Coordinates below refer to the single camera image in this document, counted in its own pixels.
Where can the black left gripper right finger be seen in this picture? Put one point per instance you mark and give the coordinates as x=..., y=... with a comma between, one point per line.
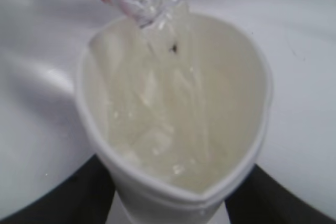
x=260, y=199

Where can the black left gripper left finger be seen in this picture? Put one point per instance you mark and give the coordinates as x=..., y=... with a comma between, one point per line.
x=85, y=197

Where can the white paper cup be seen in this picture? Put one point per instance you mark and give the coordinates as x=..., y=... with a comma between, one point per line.
x=178, y=122

